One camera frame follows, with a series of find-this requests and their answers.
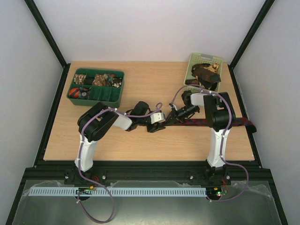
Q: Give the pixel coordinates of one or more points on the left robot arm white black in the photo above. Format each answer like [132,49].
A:
[95,123]

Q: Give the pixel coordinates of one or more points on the light blue cable duct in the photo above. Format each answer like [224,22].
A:
[120,191]

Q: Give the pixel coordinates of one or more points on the rolled tie grey patterned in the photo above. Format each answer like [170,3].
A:
[84,93]

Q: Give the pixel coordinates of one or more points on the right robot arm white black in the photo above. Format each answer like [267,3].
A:
[219,116]

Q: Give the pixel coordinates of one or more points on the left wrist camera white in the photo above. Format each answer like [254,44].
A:
[157,117]

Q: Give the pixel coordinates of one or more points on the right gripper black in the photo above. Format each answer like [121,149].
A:
[176,114]

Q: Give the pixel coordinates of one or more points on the rolled tie teal brown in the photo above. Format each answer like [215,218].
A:
[109,79]

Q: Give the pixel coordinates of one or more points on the rolled tie orange brown pattern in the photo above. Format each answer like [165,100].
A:
[99,80]

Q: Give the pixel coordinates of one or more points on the rolled tie red orange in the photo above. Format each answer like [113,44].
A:
[74,93]

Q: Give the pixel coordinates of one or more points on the rolled tie brown white pattern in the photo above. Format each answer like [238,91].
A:
[79,79]

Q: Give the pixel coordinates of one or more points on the green compartment tray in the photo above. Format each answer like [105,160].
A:
[110,96]

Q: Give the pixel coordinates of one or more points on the pile of brown ties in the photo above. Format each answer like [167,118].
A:
[205,75]

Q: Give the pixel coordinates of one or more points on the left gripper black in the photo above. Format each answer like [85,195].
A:
[153,129]

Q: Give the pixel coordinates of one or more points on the red navy striped tie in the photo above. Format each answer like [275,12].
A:
[238,122]

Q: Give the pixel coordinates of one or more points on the light green plastic basket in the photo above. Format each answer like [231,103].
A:
[197,58]

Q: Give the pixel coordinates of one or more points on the black aluminium frame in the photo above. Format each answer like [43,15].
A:
[141,170]

